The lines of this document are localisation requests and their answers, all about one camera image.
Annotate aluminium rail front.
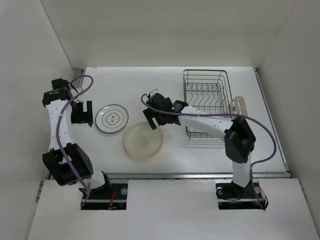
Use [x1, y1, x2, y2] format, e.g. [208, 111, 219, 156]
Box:
[34, 172, 292, 202]

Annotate cream white plate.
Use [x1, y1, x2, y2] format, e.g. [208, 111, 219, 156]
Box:
[124, 122, 164, 161]

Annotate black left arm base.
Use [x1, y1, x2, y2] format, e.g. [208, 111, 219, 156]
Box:
[79, 179, 129, 211]

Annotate grey wire dish rack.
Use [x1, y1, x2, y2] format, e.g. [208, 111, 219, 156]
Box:
[182, 69, 232, 140]

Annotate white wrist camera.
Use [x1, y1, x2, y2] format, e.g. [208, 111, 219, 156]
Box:
[147, 88, 158, 99]
[73, 87, 85, 103]

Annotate yellow plate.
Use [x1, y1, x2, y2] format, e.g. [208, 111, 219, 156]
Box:
[124, 135, 164, 161]

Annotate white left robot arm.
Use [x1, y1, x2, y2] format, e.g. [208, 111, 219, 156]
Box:
[42, 87, 112, 199]

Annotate aluminium rail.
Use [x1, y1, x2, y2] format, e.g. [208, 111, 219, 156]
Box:
[253, 67, 290, 173]
[34, 172, 292, 202]

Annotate aluminium rail right side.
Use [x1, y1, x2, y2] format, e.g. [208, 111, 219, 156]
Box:
[253, 67, 290, 173]

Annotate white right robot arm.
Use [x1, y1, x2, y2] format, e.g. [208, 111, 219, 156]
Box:
[141, 93, 256, 197]

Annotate beige cutlery holder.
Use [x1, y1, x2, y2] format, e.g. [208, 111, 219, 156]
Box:
[229, 95, 248, 116]

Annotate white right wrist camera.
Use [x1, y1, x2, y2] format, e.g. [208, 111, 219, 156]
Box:
[147, 88, 158, 99]

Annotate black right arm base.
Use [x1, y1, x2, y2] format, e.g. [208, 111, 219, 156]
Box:
[215, 180, 269, 211]

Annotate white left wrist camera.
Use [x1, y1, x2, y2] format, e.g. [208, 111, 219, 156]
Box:
[73, 87, 85, 103]

